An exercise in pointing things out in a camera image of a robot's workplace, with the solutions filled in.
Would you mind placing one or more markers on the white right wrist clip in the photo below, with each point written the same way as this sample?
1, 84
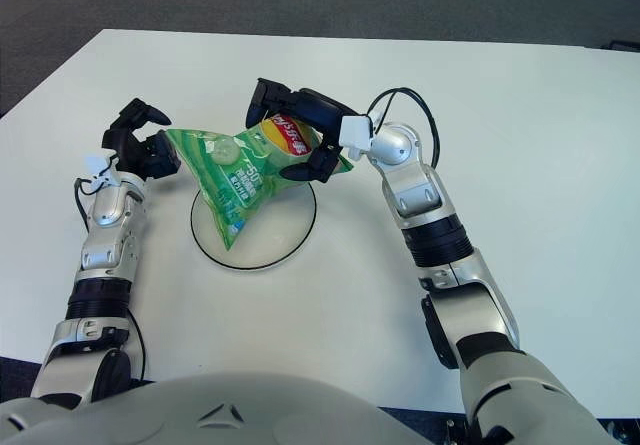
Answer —
355, 132

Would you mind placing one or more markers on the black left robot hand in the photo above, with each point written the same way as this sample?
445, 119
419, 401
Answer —
130, 152

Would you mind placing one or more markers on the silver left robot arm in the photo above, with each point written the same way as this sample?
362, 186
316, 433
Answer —
105, 245

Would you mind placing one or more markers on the black stand under table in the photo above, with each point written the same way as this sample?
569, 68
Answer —
457, 432

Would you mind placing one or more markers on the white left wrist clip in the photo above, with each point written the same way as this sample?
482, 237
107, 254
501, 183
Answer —
102, 170

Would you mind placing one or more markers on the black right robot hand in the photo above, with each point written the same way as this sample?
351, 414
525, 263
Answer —
315, 110

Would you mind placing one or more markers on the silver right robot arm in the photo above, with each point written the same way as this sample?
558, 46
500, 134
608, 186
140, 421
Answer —
425, 190

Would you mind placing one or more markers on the green potato chip bag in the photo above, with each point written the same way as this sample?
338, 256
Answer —
230, 175

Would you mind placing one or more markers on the white plate with black rim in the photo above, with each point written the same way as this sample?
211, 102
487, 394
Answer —
280, 230

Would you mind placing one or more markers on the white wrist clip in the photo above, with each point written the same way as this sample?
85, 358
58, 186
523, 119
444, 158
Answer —
102, 170
355, 132

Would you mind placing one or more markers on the grey robot torso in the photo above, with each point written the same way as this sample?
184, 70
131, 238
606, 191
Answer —
215, 410

